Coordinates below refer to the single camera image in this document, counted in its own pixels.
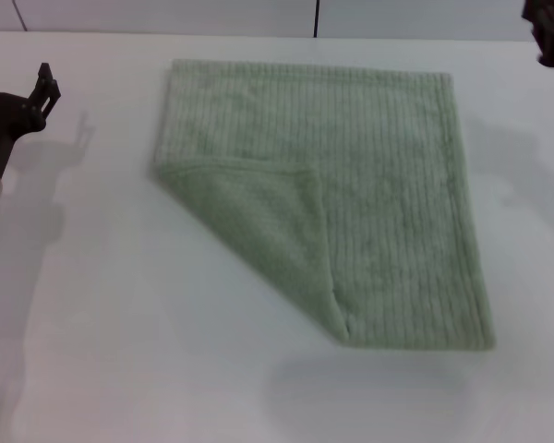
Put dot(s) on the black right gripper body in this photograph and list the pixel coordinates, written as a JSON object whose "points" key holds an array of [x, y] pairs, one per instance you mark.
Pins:
{"points": [[547, 10]]}

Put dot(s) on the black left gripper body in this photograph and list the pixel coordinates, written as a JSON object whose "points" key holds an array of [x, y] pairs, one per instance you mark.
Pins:
{"points": [[2, 120]]}

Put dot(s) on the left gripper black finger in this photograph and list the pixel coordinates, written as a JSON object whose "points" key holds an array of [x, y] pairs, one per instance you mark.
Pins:
{"points": [[44, 90]]}

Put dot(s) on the light green ribbed towel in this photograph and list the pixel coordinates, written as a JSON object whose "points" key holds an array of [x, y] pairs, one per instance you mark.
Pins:
{"points": [[388, 194]]}

